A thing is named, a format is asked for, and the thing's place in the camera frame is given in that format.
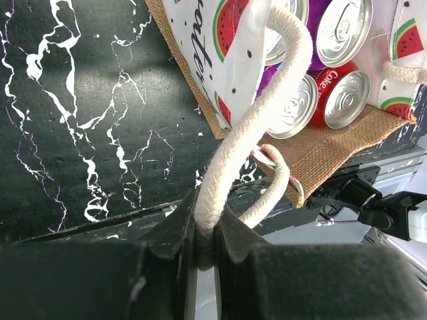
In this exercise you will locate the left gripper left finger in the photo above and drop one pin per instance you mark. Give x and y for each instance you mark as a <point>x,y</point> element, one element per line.
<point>153,277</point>

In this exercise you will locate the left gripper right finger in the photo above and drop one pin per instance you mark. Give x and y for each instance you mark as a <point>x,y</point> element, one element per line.
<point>258,280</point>

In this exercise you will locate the purple fanta can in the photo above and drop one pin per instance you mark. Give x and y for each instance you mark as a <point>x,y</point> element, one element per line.
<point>297,113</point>
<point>338,29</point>

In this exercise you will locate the red coke can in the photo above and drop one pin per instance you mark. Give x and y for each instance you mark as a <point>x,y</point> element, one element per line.
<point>342,94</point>

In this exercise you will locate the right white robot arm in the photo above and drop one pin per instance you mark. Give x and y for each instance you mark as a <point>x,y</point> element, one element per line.
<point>401,215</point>

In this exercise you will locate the red can in bag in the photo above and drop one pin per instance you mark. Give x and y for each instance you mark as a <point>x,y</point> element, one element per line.
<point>276,43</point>

